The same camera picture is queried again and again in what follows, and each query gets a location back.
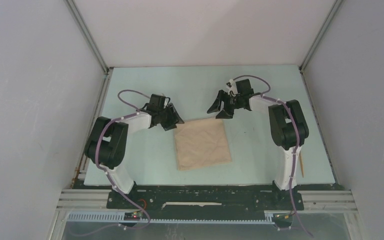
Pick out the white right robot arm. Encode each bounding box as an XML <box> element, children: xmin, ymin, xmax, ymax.
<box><xmin>206</xmin><ymin>75</ymin><xmax>310</xmax><ymax>209</ymax></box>

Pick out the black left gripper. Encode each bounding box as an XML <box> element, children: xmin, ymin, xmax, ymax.
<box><xmin>157</xmin><ymin>102</ymin><xmax>184</xmax><ymax>131</ymax></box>

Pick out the aluminium corner frame post right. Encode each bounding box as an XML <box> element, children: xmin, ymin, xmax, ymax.
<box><xmin>299</xmin><ymin>0</ymin><xmax>345</xmax><ymax>73</ymax></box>

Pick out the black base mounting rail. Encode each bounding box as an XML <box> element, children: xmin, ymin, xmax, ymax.
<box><xmin>106</xmin><ymin>184</ymin><xmax>304</xmax><ymax>221</ymax></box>

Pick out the beige cloth napkin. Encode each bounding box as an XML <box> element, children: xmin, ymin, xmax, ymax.
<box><xmin>174</xmin><ymin>118</ymin><xmax>233</xmax><ymax>171</ymax></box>

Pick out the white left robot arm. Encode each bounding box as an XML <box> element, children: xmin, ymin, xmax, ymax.
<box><xmin>83</xmin><ymin>94</ymin><xmax>185</xmax><ymax>208</ymax></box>

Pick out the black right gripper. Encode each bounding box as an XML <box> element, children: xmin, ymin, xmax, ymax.
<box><xmin>208</xmin><ymin>89</ymin><xmax>244</xmax><ymax>119</ymax></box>

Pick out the orange plastic fork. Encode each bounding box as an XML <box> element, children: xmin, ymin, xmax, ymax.
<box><xmin>298</xmin><ymin>151</ymin><xmax>305</xmax><ymax>178</ymax></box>

